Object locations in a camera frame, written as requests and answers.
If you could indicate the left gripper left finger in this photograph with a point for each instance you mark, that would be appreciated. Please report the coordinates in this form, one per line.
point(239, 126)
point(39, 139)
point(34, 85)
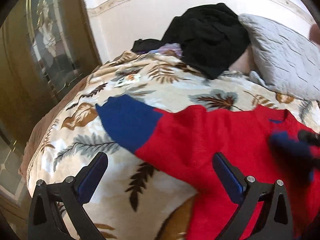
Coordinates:
point(45, 220)

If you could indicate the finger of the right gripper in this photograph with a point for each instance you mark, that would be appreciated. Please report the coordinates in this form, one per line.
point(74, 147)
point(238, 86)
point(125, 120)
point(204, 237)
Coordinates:
point(309, 137)

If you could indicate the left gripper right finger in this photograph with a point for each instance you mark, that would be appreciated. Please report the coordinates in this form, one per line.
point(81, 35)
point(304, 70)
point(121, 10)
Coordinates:
point(275, 217)

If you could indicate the red and blue knit sweater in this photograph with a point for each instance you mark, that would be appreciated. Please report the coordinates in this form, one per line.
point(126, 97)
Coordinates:
point(182, 145)

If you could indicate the leaf pattern cream blanket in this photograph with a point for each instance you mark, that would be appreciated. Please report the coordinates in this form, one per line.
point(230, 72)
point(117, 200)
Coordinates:
point(133, 199)

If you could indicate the grey quilted pillow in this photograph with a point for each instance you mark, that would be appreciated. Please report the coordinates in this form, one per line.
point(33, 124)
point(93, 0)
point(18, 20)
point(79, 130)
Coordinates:
point(287, 62)

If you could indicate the black garment pile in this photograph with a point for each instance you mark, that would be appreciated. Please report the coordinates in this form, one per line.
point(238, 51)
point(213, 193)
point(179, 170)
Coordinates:
point(210, 36)

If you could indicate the wooden glass wardrobe door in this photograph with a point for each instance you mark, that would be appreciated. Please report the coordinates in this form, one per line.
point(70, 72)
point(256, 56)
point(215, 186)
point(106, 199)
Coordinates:
point(47, 47)

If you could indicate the lilac cloth piece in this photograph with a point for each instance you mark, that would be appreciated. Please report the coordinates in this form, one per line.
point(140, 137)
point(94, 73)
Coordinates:
point(171, 49)

